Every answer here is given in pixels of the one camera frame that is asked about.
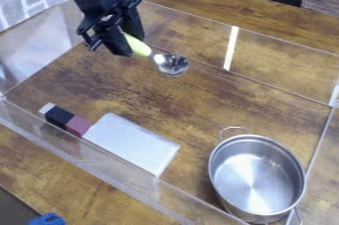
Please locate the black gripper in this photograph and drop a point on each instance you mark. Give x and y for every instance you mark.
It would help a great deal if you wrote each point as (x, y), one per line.
(107, 19)

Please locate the spoon with yellow-green handle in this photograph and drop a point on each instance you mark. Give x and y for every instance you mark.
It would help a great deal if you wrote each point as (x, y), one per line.
(171, 64)

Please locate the toy cleaver knife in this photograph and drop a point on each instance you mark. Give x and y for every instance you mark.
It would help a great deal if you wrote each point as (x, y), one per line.
(119, 136)

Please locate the stainless steel pot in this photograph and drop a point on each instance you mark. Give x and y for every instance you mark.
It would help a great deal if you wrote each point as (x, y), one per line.
(257, 176)

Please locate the blue object at bottom edge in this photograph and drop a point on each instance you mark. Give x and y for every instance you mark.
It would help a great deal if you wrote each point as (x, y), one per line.
(49, 219)

